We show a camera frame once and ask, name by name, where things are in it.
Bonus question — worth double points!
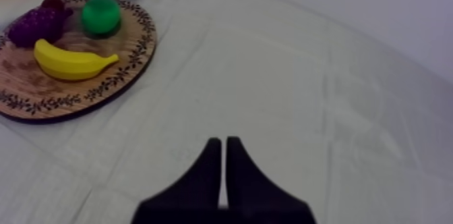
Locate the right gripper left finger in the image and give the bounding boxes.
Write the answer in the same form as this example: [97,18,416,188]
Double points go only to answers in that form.
[131,137,223,224]

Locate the purple toy grapes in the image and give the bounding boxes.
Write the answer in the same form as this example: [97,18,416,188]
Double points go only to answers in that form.
[7,6,74,49]

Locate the green toy pear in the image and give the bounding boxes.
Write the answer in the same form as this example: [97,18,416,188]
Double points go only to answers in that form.
[81,0,122,36]

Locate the small red fruit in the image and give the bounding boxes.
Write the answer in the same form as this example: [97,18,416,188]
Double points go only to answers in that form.
[40,0,66,11]

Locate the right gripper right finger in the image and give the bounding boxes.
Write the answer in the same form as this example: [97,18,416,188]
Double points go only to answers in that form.
[223,136,318,224]

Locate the yellow toy banana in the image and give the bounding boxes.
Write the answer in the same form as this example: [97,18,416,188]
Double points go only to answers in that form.
[33,38,120,81]

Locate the round wooden board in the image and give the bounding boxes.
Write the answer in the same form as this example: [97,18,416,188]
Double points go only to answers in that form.
[0,0,158,123]

